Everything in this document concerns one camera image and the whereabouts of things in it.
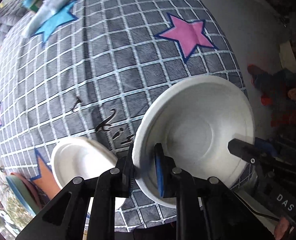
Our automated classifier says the light blue cloth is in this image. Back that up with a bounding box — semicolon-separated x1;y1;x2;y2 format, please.
21;0;70;38

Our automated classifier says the small white paper bowl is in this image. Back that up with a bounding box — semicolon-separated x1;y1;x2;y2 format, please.
50;136;127;210

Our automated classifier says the large white paper bowl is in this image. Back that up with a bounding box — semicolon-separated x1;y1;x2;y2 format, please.
132;75;255;208

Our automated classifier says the red plate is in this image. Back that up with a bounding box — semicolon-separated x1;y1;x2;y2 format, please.
10;172;43;210

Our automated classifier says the green cap bottle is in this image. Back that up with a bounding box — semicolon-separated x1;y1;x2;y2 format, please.
22;0;43;13

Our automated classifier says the grey quilted cushion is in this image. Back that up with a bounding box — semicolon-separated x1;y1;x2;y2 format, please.
0;0;27;46

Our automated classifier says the light blue plate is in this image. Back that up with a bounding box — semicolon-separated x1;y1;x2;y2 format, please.
6;174;40;216

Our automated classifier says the grey checkered star tablecloth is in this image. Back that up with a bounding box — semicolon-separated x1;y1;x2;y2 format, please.
0;0;260;233

